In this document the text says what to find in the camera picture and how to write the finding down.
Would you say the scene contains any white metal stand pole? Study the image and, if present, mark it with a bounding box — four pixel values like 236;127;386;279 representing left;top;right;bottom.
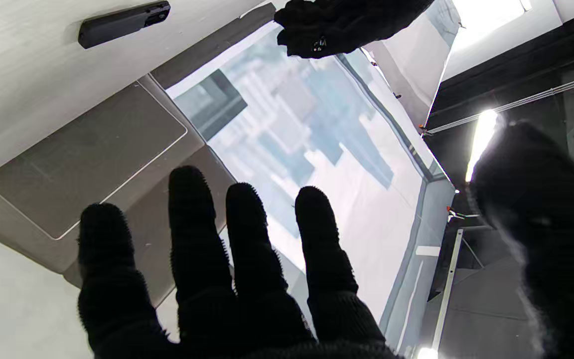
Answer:
430;229;465;351

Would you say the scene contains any black remote control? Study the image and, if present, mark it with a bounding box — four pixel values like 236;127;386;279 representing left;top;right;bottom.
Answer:
78;0;171;49

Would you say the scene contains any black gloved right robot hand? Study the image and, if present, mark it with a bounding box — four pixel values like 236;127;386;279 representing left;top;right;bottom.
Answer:
78;122;574;359

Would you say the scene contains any bright tube light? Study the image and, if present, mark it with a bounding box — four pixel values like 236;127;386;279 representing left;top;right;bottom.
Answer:
465;109;501;183

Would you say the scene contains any city skyline backdrop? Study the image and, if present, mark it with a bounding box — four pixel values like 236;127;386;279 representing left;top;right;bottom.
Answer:
166;20;458;359

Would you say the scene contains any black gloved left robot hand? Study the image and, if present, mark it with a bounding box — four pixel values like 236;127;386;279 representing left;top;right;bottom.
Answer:
274;0;435;59

